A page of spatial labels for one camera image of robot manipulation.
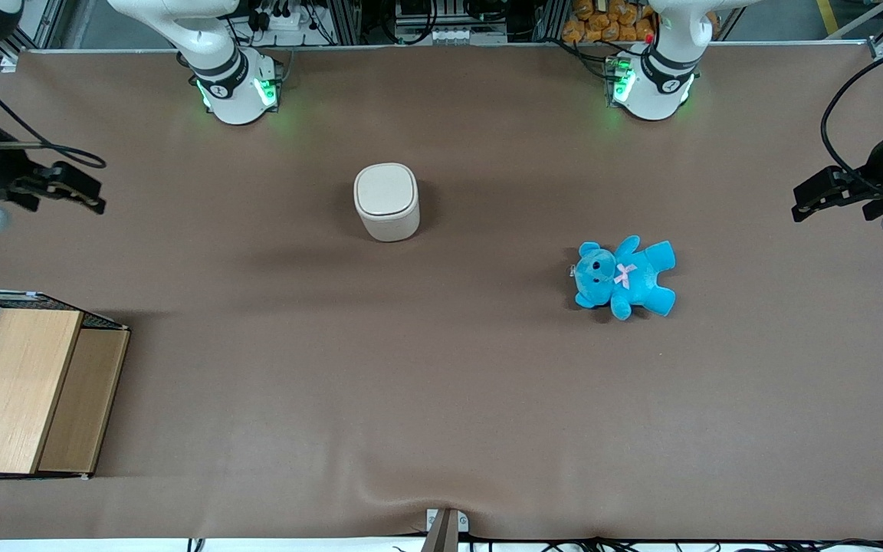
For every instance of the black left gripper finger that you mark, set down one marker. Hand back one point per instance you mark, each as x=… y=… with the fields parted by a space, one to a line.
x=821 y=185
x=803 y=213

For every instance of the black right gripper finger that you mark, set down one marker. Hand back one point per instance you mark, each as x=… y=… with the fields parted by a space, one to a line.
x=90 y=202
x=77 y=178

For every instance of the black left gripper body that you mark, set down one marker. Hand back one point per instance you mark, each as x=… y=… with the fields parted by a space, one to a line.
x=868 y=186

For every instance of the beige trash can lid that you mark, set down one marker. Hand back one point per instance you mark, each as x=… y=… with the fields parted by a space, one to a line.
x=386 y=189

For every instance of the beige trash can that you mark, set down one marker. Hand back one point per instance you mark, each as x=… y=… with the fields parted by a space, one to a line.
x=388 y=228

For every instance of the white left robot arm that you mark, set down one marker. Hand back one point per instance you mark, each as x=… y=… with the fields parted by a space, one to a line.
x=664 y=77

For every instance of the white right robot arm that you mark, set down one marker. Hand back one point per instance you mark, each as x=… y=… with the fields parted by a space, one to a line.
x=231 y=84

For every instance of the blue teddy bear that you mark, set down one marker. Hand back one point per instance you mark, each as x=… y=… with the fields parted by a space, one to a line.
x=641 y=276

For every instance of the wooden box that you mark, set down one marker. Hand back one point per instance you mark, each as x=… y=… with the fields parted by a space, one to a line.
x=16 y=383

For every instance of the white power strip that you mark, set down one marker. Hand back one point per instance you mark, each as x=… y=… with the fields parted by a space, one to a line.
x=288 y=19

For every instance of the orange plush toys pile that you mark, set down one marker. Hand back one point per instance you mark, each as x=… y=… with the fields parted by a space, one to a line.
x=602 y=21

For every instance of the white terminal block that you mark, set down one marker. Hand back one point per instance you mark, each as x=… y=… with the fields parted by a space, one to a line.
x=453 y=36

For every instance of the brown table mat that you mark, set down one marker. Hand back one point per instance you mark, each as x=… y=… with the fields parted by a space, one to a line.
x=441 y=399

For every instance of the metal table bracket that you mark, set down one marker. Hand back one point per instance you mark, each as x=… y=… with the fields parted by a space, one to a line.
x=445 y=530

